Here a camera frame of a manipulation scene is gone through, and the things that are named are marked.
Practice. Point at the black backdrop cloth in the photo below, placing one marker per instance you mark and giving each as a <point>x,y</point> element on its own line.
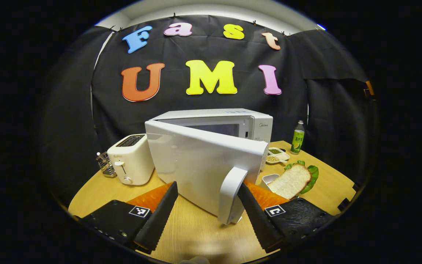
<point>203,47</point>

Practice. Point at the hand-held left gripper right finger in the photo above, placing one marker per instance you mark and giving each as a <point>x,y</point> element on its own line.
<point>256,218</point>

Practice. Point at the ceiling light panel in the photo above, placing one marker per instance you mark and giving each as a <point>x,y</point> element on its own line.
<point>321,26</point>

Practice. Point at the white divided bean dish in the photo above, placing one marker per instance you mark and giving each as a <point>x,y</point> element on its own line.
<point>277,154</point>

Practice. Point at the green label drink bottle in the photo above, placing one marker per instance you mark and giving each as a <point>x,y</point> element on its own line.
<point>298,141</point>

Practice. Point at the white toaster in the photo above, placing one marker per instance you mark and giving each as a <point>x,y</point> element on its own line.
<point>132,165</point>

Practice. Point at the bread and lettuce sandwich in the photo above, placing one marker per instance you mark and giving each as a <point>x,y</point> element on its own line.
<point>289,181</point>

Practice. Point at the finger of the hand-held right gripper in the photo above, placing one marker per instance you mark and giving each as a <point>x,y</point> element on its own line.
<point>369,88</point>

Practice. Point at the small white ribbed tray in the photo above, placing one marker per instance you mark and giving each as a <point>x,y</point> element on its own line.
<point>267,179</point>

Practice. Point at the white microwave oven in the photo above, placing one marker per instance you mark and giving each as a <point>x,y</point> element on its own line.
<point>203,165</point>

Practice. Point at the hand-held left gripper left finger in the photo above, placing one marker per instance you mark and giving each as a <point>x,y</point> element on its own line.
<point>158,216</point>

